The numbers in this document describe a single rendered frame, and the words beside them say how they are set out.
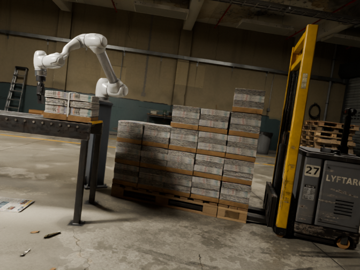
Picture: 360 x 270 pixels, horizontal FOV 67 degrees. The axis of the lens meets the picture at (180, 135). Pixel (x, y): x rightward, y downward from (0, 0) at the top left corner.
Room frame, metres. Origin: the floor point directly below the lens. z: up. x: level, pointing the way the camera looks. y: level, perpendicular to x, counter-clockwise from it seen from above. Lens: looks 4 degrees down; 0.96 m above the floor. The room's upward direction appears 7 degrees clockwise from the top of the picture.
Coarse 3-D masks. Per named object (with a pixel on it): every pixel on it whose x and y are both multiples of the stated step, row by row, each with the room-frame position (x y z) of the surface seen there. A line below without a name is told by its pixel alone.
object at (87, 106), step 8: (80, 96) 2.22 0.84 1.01; (88, 96) 2.22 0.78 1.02; (72, 104) 2.22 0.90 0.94; (80, 104) 2.22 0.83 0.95; (88, 104) 2.23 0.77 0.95; (96, 104) 2.39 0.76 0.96; (72, 112) 2.22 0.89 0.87; (80, 112) 2.23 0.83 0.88; (88, 112) 2.23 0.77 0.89; (96, 112) 2.41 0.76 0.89
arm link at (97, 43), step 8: (88, 40) 2.64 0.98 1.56; (96, 40) 2.62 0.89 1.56; (104, 40) 2.66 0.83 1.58; (96, 48) 2.67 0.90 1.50; (104, 48) 2.73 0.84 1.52; (104, 56) 2.78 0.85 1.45; (104, 64) 2.83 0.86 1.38; (104, 72) 2.91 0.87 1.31; (112, 72) 2.93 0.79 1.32; (112, 80) 2.97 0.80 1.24; (120, 80) 3.05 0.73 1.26; (112, 88) 3.01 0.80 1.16; (120, 88) 3.02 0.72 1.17; (112, 96) 3.12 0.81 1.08; (120, 96) 3.07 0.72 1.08
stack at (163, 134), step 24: (120, 144) 2.89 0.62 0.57; (168, 144) 2.78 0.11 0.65; (192, 144) 2.72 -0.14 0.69; (216, 144) 2.67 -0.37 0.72; (120, 168) 2.89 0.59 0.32; (144, 168) 2.82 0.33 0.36; (192, 168) 2.71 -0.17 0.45; (216, 168) 2.66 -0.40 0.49; (120, 192) 2.88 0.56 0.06; (144, 192) 2.82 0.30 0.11; (192, 192) 2.71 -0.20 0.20; (216, 192) 2.65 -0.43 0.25
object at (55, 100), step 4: (48, 92) 2.19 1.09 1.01; (52, 92) 2.20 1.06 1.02; (56, 92) 2.20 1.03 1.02; (60, 92) 2.28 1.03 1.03; (64, 92) 2.21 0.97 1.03; (48, 96) 2.19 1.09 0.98; (52, 96) 2.20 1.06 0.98; (56, 96) 2.20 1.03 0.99; (60, 96) 2.21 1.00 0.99; (64, 96) 2.21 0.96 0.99; (48, 100) 2.20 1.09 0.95; (52, 100) 2.20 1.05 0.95; (56, 100) 2.21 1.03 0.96; (60, 100) 2.21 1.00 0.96; (64, 100) 2.21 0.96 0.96; (48, 104) 2.21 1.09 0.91; (52, 104) 2.21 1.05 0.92; (56, 104) 2.21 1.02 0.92; (60, 104) 2.21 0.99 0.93; (64, 104) 2.21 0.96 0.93; (48, 108) 2.20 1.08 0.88; (52, 108) 2.20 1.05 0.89; (56, 108) 2.21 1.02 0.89; (60, 108) 2.21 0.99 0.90; (52, 112) 2.21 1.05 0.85; (56, 112) 2.21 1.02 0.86; (60, 112) 2.21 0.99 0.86
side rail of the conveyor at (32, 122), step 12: (0, 120) 2.04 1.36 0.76; (12, 120) 2.05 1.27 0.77; (24, 120) 2.05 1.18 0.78; (36, 120) 2.06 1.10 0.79; (48, 120) 2.07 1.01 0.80; (24, 132) 2.05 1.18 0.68; (36, 132) 2.06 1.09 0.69; (48, 132) 2.07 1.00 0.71; (60, 132) 2.08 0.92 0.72; (72, 132) 2.09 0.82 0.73; (84, 132) 2.10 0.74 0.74
